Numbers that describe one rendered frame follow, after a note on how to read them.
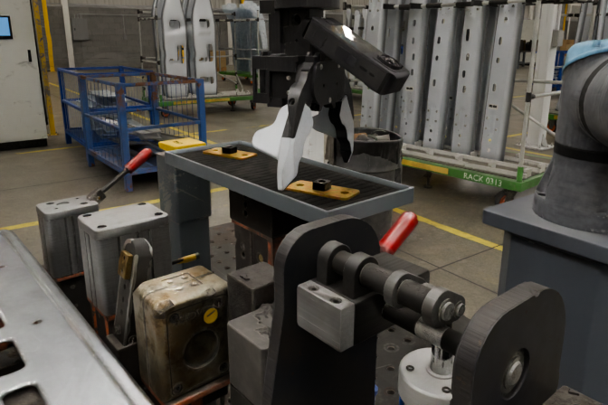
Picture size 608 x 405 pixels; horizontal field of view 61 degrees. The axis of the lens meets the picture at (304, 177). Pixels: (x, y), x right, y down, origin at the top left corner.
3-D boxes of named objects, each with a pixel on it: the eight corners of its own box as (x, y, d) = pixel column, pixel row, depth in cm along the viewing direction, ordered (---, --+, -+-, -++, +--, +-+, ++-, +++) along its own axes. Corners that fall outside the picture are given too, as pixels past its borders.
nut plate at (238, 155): (201, 153, 80) (200, 145, 80) (218, 148, 83) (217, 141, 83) (242, 160, 76) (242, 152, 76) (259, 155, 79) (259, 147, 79)
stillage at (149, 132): (88, 165, 549) (77, 74, 524) (160, 155, 596) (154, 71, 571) (127, 192, 457) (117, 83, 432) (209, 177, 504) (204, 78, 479)
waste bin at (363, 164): (308, 234, 361) (308, 131, 342) (365, 219, 391) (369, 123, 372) (356, 259, 321) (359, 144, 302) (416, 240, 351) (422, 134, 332)
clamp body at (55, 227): (52, 384, 98) (24, 202, 89) (110, 361, 105) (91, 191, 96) (67, 411, 91) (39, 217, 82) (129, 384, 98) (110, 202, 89)
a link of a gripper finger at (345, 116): (324, 141, 71) (302, 89, 64) (363, 145, 68) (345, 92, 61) (314, 158, 69) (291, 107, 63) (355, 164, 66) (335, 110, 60)
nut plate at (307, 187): (282, 189, 62) (282, 180, 61) (299, 182, 65) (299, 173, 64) (346, 201, 57) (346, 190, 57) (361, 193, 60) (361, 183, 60)
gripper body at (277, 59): (289, 101, 65) (287, 0, 62) (350, 106, 61) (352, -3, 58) (251, 108, 59) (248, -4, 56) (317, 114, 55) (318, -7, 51)
